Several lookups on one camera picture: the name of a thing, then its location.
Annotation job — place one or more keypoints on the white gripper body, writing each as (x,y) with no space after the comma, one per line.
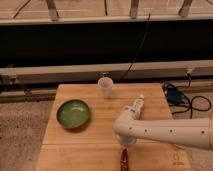
(126,142)

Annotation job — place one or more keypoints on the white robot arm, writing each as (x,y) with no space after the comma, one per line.
(197,133)

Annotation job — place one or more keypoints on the white bottle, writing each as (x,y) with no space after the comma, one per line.
(138,105)

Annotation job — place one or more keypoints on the green bowl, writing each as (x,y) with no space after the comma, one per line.
(73,114)

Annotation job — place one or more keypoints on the translucent plastic cup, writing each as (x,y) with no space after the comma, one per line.
(105,85)

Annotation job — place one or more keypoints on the black power adapter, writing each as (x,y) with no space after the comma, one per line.
(174,96)

